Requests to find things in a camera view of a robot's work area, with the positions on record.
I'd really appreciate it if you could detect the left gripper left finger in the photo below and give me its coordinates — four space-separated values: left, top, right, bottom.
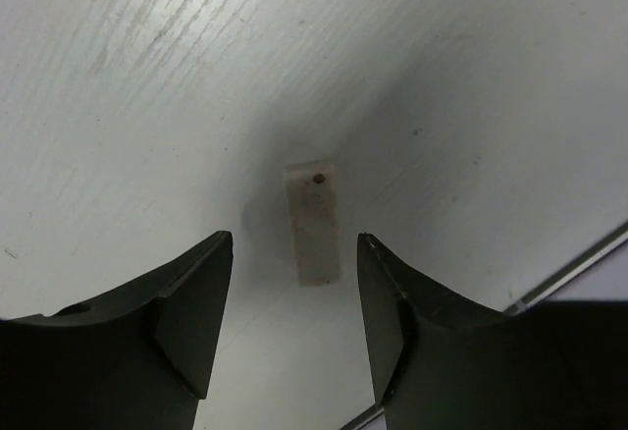
1 231 234 429

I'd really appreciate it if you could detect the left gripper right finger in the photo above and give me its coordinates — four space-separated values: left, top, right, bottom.
357 234 627 429

